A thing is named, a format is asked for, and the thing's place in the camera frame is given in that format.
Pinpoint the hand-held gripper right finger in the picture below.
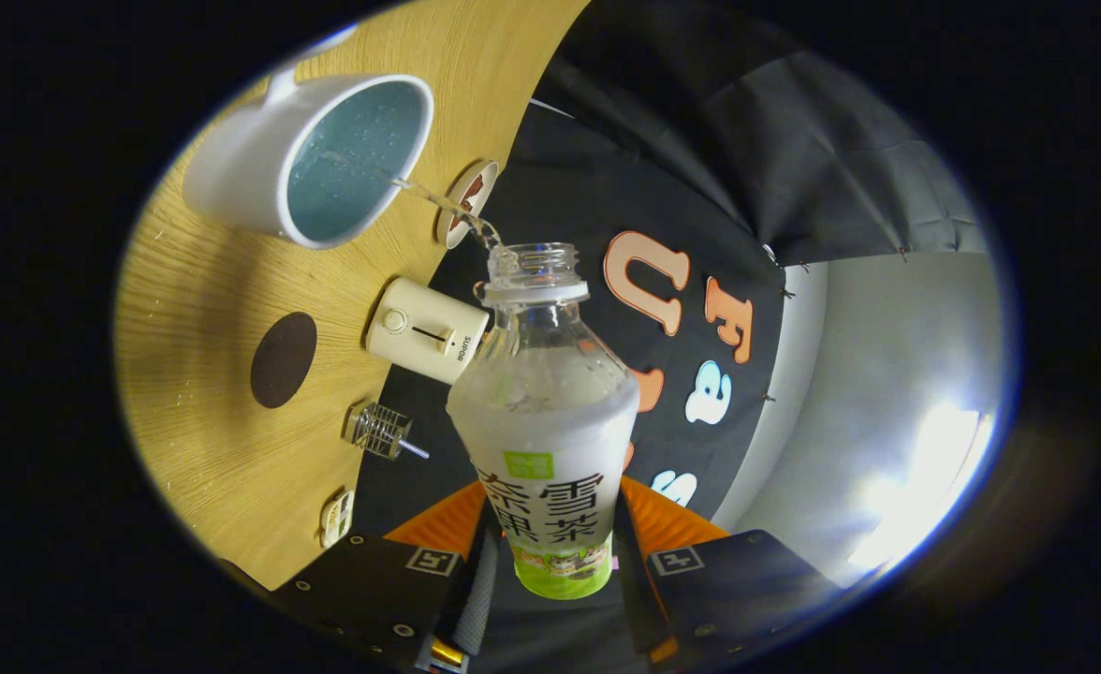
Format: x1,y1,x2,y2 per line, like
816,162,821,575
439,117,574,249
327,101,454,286
614,475,842,670

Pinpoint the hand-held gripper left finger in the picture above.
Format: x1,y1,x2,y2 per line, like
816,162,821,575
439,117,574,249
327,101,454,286
274,479,500,673

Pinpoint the clear juice bottle white label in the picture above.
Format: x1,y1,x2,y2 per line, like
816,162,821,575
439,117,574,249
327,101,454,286
447,242,641,601

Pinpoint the dark brown round coaster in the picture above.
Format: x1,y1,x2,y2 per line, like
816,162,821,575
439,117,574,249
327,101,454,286
250,312,318,409

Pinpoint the white cup with handle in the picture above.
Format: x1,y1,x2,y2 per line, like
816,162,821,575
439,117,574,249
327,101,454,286
182,67,435,251

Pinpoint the white divided dish with beans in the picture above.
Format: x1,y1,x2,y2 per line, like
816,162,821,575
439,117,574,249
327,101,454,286
319,487,357,549

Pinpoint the cream white toaster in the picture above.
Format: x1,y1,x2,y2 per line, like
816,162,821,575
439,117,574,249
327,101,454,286
365,277,492,386

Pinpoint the wooden table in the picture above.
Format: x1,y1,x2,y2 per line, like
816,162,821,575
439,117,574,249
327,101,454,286
112,0,594,593

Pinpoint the small round white dish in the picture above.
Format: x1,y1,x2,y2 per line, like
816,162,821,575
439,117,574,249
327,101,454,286
434,159,501,250

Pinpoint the black backdrop cloth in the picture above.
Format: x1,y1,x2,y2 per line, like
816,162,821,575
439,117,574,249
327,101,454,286
349,0,991,674

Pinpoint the wire mesh utensil holder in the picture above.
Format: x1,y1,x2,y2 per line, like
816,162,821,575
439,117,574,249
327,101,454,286
343,401,413,462

